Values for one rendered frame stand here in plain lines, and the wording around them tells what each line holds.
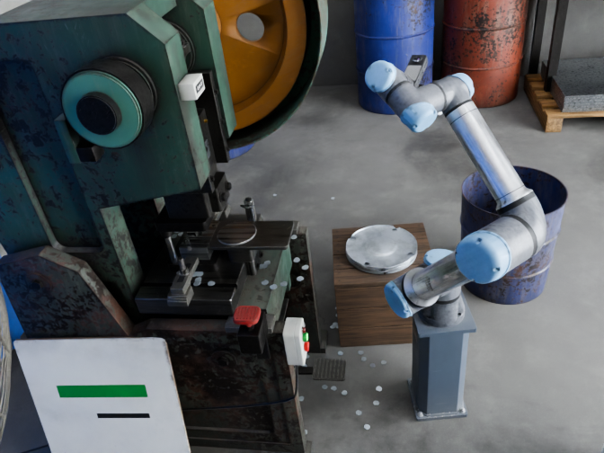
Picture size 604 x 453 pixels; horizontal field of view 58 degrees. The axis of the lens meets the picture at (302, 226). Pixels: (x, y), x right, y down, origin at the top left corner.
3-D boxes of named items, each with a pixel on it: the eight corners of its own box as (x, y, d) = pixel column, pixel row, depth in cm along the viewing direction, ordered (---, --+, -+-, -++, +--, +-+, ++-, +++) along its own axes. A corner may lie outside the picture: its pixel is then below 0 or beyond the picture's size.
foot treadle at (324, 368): (347, 368, 208) (346, 358, 205) (345, 389, 200) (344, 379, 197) (199, 361, 218) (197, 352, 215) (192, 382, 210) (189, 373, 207)
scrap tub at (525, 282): (539, 249, 270) (555, 164, 242) (560, 308, 236) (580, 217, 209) (451, 249, 277) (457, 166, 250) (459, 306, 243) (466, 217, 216)
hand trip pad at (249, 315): (265, 325, 150) (261, 305, 146) (261, 341, 145) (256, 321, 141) (241, 324, 151) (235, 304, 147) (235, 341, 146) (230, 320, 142)
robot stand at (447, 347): (454, 376, 213) (461, 289, 187) (467, 417, 198) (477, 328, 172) (406, 380, 213) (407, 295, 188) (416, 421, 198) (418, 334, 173)
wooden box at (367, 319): (421, 282, 259) (422, 222, 239) (435, 341, 228) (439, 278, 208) (337, 288, 262) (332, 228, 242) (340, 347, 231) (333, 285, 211)
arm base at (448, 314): (457, 293, 186) (459, 270, 180) (470, 324, 174) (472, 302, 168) (413, 297, 186) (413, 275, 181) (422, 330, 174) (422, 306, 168)
